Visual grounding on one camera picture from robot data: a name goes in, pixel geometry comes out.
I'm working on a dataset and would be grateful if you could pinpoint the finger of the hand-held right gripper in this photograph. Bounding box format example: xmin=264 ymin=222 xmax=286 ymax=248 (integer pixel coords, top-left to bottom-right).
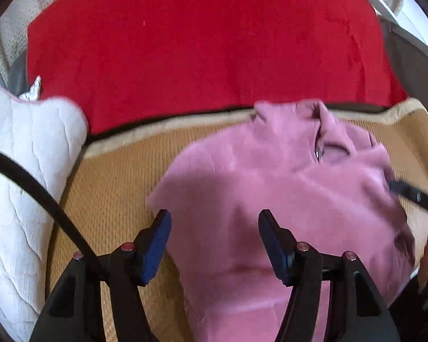
xmin=387 ymin=180 xmax=428 ymax=219

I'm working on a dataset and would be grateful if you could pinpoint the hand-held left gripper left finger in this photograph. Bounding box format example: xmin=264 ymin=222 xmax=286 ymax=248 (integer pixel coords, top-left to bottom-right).
xmin=29 ymin=209 xmax=172 ymax=342

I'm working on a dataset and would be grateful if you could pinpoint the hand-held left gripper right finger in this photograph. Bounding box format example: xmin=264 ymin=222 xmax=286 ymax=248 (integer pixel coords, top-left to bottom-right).
xmin=258 ymin=209 xmax=402 ymax=342

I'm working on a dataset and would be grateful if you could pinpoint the pink knit sweater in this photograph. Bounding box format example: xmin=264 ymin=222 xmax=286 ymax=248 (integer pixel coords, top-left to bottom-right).
xmin=147 ymin=100 xmax=416 ymax=342

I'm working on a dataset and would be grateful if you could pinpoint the tan woven bed mat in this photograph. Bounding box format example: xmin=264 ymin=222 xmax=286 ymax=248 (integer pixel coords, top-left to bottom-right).
xmin=45 ymin=98 xmax=428 ymax=342

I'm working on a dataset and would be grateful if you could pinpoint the white quilted pillow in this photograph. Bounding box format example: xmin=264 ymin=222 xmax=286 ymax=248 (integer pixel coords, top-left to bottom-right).
xmin=0 ymin=86 xmax=90 ymax=333

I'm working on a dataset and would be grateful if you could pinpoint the window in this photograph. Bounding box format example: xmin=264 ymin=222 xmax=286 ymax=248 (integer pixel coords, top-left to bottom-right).
xmin=396 ymin=0 xmax=428 ymax=59

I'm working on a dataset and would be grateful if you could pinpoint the red blanket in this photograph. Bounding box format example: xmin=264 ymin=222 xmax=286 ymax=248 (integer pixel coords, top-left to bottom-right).
xmin=26 ymin=0 xmax=409 ymax=137

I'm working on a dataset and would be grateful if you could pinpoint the black cable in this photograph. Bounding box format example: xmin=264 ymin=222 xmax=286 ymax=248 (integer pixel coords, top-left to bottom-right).
xmin=0 ymin=147 xmax=104 ymax=278

